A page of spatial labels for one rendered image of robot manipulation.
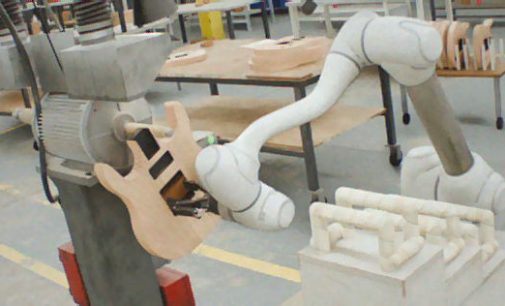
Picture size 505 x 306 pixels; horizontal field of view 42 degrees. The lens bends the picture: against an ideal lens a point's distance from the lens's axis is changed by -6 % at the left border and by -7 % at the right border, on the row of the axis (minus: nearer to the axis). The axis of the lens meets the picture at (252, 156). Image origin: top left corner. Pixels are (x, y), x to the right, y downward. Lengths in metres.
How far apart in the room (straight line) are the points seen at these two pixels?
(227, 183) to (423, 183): 0.84
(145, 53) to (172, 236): 0.56
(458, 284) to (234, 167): 0.59
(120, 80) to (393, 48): 0.70
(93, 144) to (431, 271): 1.11
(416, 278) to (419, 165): 1.00
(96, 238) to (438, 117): 1.15
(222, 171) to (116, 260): 0.83
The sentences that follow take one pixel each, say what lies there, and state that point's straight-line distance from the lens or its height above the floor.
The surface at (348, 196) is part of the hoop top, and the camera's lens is 1.42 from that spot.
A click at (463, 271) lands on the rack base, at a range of 1.50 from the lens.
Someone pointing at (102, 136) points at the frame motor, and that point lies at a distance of 2.07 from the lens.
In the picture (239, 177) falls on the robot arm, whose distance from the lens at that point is 1.66.
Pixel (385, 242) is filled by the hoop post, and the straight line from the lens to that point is 1.30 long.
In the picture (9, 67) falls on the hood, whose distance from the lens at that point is 2.34.
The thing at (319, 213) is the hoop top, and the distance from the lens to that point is 1.37.
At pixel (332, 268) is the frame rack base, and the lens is 1.40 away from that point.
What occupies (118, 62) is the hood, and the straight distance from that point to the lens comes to 1.76.
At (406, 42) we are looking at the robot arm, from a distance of 1.81.
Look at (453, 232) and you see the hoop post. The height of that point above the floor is 1.08.
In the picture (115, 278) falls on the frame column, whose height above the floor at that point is 0.73.
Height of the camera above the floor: 1.74
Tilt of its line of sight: 18 degrees down
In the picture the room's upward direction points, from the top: 10 degrees counter-clockwise
